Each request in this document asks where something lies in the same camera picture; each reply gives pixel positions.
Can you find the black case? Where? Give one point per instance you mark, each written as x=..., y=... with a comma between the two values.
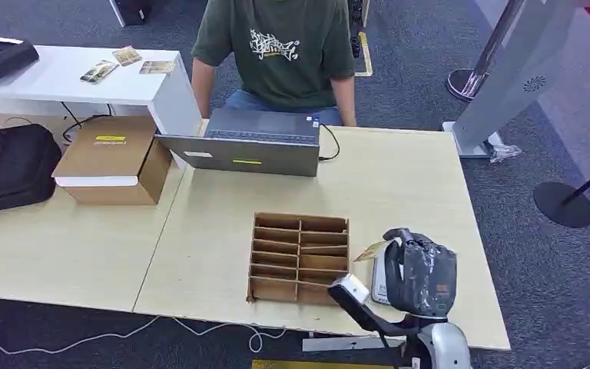
x=0, y=56

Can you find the white side table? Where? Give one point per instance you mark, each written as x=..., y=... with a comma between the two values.
x=56, y=81

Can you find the black cabinet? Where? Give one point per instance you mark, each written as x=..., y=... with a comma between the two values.
x=132, y=10

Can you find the black chair base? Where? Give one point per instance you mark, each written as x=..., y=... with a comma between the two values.
x=356, y=46

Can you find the yellow printed card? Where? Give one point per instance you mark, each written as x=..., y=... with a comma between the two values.
x=369, y=251

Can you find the black stanchion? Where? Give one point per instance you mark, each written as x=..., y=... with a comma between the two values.
x=562, y=206

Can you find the chrome stanchion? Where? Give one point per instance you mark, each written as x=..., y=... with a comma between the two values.
x=495, y=40

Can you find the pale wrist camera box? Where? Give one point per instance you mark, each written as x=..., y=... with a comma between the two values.
x=356, y=289

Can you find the black bag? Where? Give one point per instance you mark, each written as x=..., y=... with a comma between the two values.
x=10, y=168

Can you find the wooden card box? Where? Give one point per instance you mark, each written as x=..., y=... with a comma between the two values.
x=274, y=290

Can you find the white standing kiosk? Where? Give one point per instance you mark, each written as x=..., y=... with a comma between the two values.
x=514, y=76

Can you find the grey ribbed right robot arm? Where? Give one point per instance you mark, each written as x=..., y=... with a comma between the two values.
x=445, y=346

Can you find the clear plastic bag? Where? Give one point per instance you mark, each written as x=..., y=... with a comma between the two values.
x=503, y=152

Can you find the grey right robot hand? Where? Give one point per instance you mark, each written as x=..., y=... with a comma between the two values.
x=422, y=275

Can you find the brown cardboard box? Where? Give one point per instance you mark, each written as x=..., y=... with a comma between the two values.
x=106, y=153

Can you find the grey metal strip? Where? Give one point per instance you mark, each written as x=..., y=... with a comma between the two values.
x=346, y=344

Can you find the white flat card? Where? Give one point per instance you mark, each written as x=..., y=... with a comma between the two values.
x=379, y=285

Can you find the grey laptop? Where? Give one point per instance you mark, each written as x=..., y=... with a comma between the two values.
x=239, y=155

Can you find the person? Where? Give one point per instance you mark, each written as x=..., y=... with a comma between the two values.
x=280, y=56

